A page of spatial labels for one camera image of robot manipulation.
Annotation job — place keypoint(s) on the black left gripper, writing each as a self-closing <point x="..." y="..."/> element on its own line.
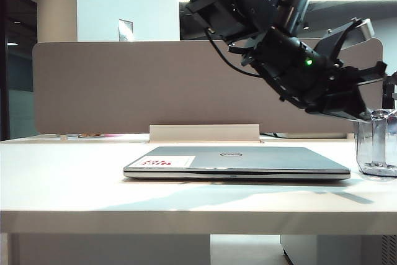
<point x="294" y="72"/>

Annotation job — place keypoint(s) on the transparent grey water cup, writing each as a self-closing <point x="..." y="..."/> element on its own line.
<point x="381" y="153"/>

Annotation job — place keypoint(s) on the silver Dell laptop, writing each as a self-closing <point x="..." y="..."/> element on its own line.
<point x="263" y="159"/>

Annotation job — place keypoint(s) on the white red laptop sticker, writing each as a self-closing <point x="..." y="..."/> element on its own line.
<point x="183" y="162"/>

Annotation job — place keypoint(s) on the white under-desk cabinet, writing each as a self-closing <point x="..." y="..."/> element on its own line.
<point x="341" y="251"/>

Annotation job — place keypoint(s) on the beige fabric desk divider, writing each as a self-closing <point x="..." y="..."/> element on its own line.
<point x="124" y="85"/>

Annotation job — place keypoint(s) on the pink paper sheet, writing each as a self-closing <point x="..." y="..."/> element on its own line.
<point x="111" y="135"/>

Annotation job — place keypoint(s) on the orange flat item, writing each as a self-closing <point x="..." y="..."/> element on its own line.
<point x="90" y="135"/>

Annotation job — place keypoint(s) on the white desk modesty panel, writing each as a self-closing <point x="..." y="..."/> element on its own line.
<point x="108" y="249"/>

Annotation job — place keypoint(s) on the dark glass door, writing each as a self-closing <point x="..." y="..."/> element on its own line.
<point x="18" y="60"/>

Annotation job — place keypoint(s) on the black left camera bracket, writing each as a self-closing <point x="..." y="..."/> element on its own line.
<point x="335" y="41"/>

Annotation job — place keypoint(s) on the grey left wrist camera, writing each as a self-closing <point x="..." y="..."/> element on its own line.
<point x="366" y="30"/>

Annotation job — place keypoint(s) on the white wall notice paper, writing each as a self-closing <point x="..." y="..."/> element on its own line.
<point x="125" y="30"/>

